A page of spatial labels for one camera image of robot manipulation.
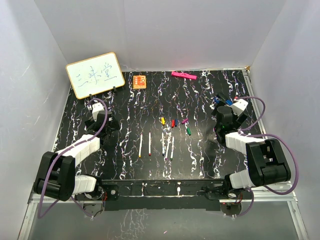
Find green pen cap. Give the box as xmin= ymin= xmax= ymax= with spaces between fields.
xmin=186 ymin=127 xmax=192 ymax=136

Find orange card pack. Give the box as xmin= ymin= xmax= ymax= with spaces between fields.
xmin=132 ymin=75 xmax=147 ymax=90

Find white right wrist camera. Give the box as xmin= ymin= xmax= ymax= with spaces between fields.
xmin=229 ymin=98 xmax=249 ymax=116

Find red white pen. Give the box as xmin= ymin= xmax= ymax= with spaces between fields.
xmin=148 ymin=132 xmax=152 ymax=156

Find purple tipped white pen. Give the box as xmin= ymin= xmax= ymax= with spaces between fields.
xmin=165 ymin=136 xmax=171 ymax=161

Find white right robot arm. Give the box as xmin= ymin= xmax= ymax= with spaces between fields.
xmin=212 ymin=93 xmax=291 ymax=199

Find pink plastic clip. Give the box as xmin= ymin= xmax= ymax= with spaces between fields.
xmin=171 ymin=71 xmax=197 ymax=80

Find blue plastic clip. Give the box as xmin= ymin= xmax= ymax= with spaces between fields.
xmin=214 ymin=98 xmax=233 ymax=107

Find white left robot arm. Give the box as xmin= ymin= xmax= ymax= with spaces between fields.
xmin=44 ymin=111 xmax=120 ymax=201

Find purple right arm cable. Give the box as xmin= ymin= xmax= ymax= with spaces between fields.
xmin=237 ymin=96 xmax=300 ymax=217

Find small whiteboard with writing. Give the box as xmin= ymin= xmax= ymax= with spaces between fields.
xmin=65 ymin=52 xmax=125 ymax=100

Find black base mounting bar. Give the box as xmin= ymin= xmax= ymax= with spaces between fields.
xmin=76 ymin=179 xmax=243 ymax=211

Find blue white pen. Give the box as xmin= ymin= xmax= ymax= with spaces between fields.
xmin=161 ymin=132 xmax=166 ymax=156

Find yellow white pen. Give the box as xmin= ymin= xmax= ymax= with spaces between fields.
xmin=138 ymin=133 xmax=143 ymax=158

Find green tipped white pen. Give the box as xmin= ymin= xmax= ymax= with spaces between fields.
xmin=170 ymin=136 xmax=175 ymax=161

